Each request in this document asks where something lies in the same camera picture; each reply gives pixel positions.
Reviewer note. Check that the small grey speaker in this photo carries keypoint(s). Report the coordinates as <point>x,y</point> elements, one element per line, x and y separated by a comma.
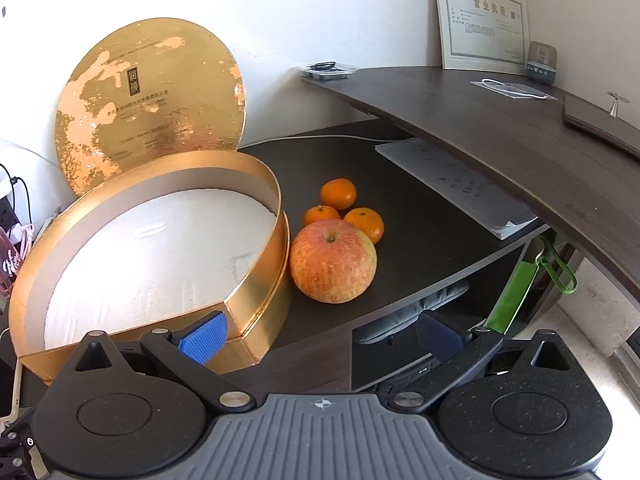
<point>542,62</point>

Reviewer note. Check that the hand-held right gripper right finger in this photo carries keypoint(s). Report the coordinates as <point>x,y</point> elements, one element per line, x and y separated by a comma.
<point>441,339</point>

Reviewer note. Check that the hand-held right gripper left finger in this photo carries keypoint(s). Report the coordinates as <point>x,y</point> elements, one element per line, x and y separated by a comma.
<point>202,339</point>

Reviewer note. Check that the dark closed laptop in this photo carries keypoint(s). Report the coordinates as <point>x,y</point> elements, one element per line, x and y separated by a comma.
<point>600,120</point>

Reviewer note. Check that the dark wooden desktop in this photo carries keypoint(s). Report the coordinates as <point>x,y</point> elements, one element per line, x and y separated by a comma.
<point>425,240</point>

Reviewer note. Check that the dark curved wooden shelf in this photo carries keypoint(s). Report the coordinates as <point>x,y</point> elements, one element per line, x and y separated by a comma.
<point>500,125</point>

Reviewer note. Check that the small orange tangerine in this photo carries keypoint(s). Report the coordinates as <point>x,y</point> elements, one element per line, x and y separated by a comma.
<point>320,215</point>
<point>338,194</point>
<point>366,224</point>

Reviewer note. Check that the white paper stack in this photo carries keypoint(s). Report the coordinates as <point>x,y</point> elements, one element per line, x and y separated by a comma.
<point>450,180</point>

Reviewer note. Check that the red yellow apple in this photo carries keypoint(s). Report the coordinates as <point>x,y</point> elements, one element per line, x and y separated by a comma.
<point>332,262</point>

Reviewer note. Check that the framed white certificate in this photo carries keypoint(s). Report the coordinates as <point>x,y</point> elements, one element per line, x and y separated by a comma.
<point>480,15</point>

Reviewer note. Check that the white face mask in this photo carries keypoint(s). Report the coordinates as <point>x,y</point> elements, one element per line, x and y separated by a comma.
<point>512,89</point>

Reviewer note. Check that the smartphone in white case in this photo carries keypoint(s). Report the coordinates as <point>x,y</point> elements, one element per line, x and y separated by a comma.
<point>12,395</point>

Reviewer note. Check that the round gold box lid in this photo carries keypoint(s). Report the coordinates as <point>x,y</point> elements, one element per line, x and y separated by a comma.
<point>150,95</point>

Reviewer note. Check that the gold round gift box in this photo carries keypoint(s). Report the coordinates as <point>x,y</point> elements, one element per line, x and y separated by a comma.
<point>150,260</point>

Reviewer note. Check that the green carabiner clip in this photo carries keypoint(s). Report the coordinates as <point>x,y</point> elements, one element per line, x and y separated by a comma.
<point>552,270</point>

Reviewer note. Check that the clear plastic tray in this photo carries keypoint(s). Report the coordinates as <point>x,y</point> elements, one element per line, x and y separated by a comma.
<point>329,71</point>

